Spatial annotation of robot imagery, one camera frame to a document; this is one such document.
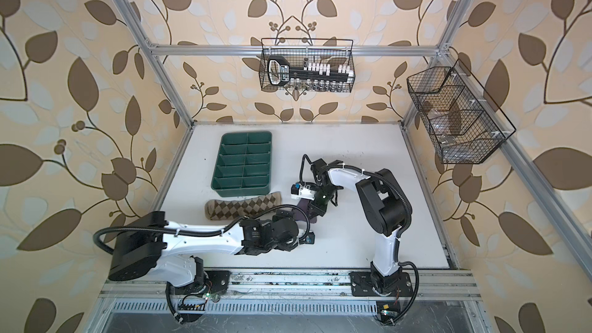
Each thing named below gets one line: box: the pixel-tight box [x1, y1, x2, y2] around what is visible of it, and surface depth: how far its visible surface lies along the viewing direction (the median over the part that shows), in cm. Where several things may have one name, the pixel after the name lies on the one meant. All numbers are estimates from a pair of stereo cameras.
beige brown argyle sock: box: [205, 191, 283, 221], surface depth 93 cm
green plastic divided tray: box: [211, 131, 273, 198], surface depth 101 cm
